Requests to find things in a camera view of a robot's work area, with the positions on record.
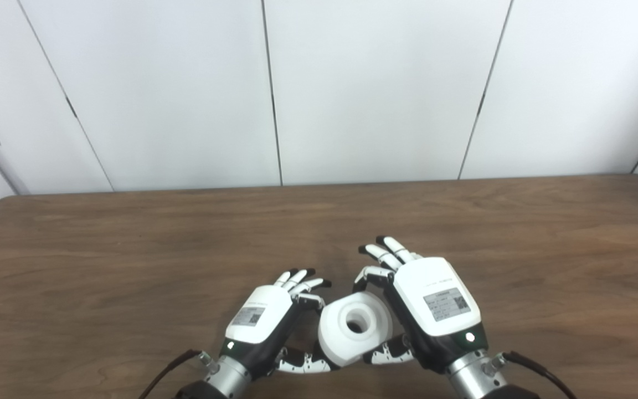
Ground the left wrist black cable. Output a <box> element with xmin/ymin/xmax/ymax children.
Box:
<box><xmin>139</xmin><ymin>349</ymin><xmax>214</xmax><ymax>399</ymax></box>

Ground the round white plastic piece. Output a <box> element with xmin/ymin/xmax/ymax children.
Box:
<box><xmin>318</xmin><ymin>292</ymin><xmax>393</xmax><ymax>368</ymax></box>

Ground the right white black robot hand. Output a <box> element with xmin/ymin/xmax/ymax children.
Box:
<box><xmin>352</xmin><ymin>237</ymin><xmax>488</xmax><ymax>373</ymax></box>

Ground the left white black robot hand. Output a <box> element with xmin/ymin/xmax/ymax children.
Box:
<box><xmin>219</xmin><ymin>268</ymin><xmax>332</xmax><ymax>380</ymax></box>

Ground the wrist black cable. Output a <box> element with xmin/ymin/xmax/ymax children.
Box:
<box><xmin>485</xmin><ymin>351</ymin><xmax>577</xmax><ymax>399</ymax></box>
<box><xmin>139</xmin><ymin>349</ymin><xmax>214</xmax><ymax>399</ymax></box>

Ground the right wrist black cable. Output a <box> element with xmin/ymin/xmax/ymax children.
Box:
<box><xmin>485</xmin><ymin>351</ymin><xmax>577</xmax><ymax>399</ymax></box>

